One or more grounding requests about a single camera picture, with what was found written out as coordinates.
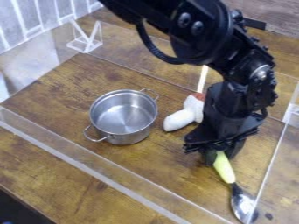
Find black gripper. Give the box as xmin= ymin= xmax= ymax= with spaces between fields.
xmin=183 ymin=81 xmax=267 ymax=166

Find green handled metal spoon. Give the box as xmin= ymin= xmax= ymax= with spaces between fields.
xmin=212 ymin=150 xmax=258 ymax=224

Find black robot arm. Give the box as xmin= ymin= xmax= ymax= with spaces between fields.
xmin=99 ymin=0 xmax=278 ymax=166

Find toy mushroom red cap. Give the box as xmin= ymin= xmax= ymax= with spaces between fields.
xmin=163 ymin=93 xmax=206 ymax=132

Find small steel pot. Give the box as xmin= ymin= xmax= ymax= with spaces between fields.
xmin=83 ymin=88 xmax=159 ymax=145

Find clear acrylic triangle stand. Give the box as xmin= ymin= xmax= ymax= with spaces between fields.
xmin=67 ymin=20 xmax=103 ymax=53

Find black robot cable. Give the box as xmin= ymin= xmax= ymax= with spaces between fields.
xmin=135 ymin=21 xmax=184 ymax=66

